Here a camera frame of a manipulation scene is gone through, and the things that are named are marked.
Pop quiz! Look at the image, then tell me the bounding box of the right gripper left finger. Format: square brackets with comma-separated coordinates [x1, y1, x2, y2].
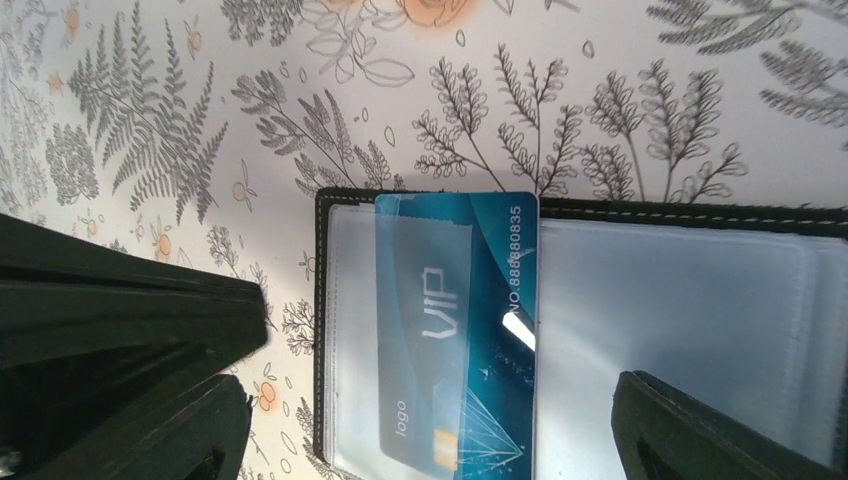
[1, 216, 268, 479]

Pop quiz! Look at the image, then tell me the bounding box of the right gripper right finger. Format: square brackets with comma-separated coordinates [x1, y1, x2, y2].
[611, 371, 836, 480]

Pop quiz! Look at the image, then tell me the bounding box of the black leather card holder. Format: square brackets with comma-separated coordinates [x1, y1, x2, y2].
[313, 187, 847, 479]

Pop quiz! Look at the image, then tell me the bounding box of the blue VIP card with chip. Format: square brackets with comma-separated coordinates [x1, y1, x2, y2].
[374, 192, 539, 479]

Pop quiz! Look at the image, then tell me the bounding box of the floral patterned table mat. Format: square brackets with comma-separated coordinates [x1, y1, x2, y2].
[1, 1, 847, 479]

